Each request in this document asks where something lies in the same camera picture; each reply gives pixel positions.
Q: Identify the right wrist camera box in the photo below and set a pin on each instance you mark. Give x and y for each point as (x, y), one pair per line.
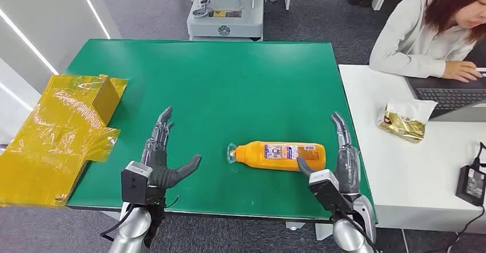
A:
(326, 191)

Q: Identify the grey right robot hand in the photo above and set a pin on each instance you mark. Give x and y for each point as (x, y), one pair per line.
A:
(347, 167)

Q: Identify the grey laptop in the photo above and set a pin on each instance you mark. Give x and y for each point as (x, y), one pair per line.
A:
(452, 97)

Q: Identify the person's hand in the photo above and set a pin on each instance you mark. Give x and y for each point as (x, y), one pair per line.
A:
(461, 70)

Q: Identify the orange bottle with clear cap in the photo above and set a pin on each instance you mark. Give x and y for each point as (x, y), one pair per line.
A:
(258, 156)

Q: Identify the yellow taped cardboard box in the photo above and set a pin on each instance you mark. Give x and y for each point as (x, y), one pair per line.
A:
(49, 148)

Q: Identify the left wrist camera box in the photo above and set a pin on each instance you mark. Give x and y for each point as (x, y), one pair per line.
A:
(134, 184)

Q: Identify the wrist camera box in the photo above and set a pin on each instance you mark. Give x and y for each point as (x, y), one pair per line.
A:
(134, 184)
(326, 191)

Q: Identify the person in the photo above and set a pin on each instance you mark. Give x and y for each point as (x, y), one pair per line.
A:
(410, 34)

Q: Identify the grey table foot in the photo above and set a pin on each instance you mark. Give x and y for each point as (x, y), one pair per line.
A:
(322, 231)
(295, 225)

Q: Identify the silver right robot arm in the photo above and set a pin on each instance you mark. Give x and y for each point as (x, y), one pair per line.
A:
(351, 236)

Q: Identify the white grey robot base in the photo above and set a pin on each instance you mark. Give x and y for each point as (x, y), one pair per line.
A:
(227, 23)

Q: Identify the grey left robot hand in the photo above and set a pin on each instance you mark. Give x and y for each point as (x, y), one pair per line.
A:
(161, 167)

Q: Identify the black power adapter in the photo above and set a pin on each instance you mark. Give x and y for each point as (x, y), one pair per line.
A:
(470, 183)

